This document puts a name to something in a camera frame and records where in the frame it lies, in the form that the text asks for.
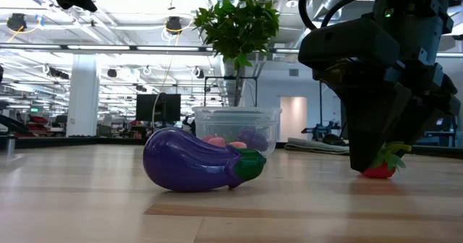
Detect pink plush toy fruit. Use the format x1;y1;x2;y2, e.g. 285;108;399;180
208;136;227;148

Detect black ceiling track lights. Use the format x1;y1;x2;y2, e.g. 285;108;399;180
48;66;69;80

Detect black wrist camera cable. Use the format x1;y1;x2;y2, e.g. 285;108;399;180
298;0;463;30

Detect green potted plant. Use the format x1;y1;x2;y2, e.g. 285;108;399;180
193;0;281;108

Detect clear plastic tupperware container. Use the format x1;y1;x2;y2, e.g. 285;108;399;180
192;106;282;156

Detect black computer monitor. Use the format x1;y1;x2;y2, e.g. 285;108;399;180
161;93;182;123
135;93;163;123

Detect grey folded cloth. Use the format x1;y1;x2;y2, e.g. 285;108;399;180
284;137;351;155

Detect purple toy grapes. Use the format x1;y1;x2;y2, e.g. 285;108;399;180
238;127;269;152

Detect white square column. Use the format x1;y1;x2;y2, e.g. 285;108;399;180
66;53;101;138

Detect black right wrist camera housing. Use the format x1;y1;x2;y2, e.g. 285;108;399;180
298;17;402;72

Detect red toy strawberry green leaves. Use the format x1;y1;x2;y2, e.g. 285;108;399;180
361;140;412;179

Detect black ceiling camera yellow cable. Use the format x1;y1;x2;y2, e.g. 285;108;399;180
165;15;184;36
6;13;28;33

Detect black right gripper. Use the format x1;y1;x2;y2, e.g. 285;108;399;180
313;60;461;172

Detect small grey cylinder post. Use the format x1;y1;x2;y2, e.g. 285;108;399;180
5;134;17;156

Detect blue robot equipment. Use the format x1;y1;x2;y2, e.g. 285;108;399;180
301;121;343;145

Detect long linear ceiling light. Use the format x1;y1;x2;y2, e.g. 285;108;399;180
0;43;463;59

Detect purple toy eggplant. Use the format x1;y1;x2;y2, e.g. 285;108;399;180
143;127;268;193

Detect red office chair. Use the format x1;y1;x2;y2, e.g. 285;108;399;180
29;115;50;132

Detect silver spiral air duct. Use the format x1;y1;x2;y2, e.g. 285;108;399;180
285;0;365;63

